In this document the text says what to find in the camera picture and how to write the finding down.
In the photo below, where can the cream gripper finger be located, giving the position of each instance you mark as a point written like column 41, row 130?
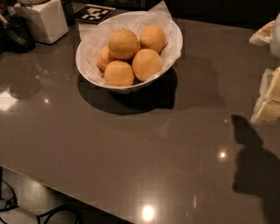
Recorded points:
column 263, row 35
column 267, row 107

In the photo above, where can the white ceramic bowl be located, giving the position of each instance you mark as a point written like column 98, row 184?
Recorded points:
column 84, row 66

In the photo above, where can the left hidden orange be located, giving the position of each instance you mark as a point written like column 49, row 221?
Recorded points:
column 104, row 58

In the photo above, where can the white paper bowl liner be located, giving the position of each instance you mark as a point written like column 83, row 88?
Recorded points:
column 93, row 36

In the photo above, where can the black white marker card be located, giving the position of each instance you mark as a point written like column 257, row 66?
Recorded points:
column 93, row 14

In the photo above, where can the dark small cup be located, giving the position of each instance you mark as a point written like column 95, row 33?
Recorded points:
column 68, row 12

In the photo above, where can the white square jar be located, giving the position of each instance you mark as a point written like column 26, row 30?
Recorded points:
column 45, row 19

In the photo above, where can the black round object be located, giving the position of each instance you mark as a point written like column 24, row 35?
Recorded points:
column 17, row 36

